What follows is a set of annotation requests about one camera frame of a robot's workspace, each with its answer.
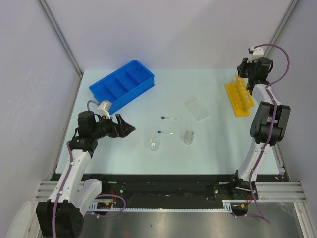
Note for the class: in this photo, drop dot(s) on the blue capped test tube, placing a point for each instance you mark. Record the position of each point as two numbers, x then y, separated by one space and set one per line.
163 117
164 132

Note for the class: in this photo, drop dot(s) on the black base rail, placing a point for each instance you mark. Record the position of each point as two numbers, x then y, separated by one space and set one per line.
174 191

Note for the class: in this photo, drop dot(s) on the clear plastic well plate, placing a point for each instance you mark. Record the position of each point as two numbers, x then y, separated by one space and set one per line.
198 111

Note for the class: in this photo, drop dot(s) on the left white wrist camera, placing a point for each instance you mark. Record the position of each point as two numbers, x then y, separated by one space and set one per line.
103 109

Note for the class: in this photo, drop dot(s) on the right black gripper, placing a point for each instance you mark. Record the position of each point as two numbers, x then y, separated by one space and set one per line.
244 64

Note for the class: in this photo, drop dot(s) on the clear glass flask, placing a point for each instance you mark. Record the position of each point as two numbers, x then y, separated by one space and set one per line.
154 141

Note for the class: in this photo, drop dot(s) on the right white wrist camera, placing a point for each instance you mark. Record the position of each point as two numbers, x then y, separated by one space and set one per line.
255 53

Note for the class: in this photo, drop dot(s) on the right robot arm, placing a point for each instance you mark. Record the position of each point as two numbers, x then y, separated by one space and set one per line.
267 128

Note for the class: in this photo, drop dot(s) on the aluminium frame rail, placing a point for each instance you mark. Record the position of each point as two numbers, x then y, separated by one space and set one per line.
280 192

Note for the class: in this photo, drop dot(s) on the clear glass bottle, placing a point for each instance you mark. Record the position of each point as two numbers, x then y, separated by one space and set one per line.
189 136

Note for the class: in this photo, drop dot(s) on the blue divided plastic bin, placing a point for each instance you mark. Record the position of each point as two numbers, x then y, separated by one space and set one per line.
123 85

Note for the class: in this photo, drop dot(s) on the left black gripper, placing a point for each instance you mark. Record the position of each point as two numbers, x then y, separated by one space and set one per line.
117 131

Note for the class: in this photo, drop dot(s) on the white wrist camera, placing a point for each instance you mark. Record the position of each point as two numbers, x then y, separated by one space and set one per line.
103 109
255 53

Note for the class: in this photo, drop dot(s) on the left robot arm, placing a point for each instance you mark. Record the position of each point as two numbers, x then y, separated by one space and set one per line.
62 215

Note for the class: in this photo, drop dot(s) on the yellow test tube rack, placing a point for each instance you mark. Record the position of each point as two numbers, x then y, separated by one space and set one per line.
240 99

